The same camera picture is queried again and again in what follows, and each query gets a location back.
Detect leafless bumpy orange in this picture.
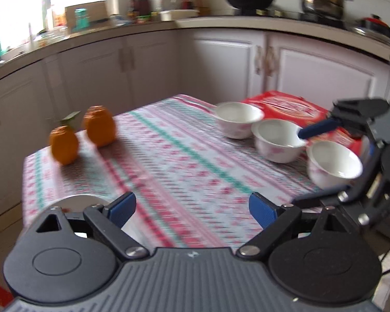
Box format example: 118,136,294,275
82,105,117,148

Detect white kitchen cabinets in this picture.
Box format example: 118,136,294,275
0,28,390,223

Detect teal water bottle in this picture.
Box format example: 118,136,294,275
74,8,87,28

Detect white fruit-print plate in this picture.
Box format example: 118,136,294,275
47,194,142,239

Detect red printed box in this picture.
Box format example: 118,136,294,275
239,90,365,157

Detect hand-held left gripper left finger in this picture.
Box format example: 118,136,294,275
36,192,150,261

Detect red-lid pot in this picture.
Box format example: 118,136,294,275
354,14,390,42

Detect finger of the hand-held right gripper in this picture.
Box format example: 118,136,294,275
298,97,390,140
294,183,371,209

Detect gas stove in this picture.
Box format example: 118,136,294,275
233,8,349,28

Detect orange with leafy stem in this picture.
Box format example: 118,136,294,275
49,112,80,166

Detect beige kitchen countertop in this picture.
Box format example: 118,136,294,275
0,16,390,86

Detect white pink-flower bowl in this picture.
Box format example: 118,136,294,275
251,119,308,164
306,140,364,190
213,101,265,140

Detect kitchen window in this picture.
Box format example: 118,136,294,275
0,0,106,53

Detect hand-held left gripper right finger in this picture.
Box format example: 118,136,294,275
236,192,352,261

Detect patterned striped tablecloth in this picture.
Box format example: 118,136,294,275
22,94,356,251

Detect white plastic tray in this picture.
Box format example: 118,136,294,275
159,9,199,22

